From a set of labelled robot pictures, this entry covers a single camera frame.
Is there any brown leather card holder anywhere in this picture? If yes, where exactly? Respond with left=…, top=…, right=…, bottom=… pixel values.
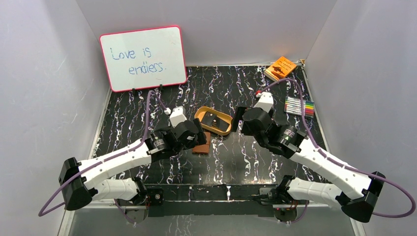
left=192, top=132, right=211, bottom=154

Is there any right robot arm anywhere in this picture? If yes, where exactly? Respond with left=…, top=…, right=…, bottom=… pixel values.
left=232, top=107, right=385, bottom=223

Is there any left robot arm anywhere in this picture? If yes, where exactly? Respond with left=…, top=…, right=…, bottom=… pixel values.
left=59, top=118, right=207, bottom=210

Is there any orange oval tray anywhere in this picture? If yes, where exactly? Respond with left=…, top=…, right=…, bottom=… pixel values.
left=194, top=106, right=232, bottom=136

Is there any coloured marker pen set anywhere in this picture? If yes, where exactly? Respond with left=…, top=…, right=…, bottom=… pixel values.
left=284, top=96, right=315, bottom=118

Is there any orange book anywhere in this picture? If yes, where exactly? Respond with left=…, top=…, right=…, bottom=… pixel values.
left=264, top=56, right=297, bottom=81

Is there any pink framed whiteboard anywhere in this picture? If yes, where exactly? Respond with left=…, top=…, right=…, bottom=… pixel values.
left=99, top=26, right=187, bottom=92

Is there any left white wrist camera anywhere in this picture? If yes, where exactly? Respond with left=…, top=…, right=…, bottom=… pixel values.
left=164, top=106, right=187, bottom=128

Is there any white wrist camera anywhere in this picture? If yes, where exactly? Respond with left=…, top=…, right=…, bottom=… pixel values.
left=254, top=91, right=273, bottom=113
left=164, top=106, right=187, bottom=128

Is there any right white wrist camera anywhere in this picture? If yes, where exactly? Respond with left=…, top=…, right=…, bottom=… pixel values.
left=254, top=91, right=273, bottom=113

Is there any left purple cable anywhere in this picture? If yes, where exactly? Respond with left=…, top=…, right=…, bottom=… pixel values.
left=38, top=90, right=170, bottom=225

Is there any purple cable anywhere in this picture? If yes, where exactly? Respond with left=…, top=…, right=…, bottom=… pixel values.
left=255, top=78, right=417, bottom=225
left=38, top=90, right=170, bottom=225

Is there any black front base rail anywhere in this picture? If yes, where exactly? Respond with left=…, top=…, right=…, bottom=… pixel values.
left=145, top=184, right=291, bottom=217

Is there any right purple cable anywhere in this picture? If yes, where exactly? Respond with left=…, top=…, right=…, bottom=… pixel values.
left=255, top=78, right=417, bottom=225

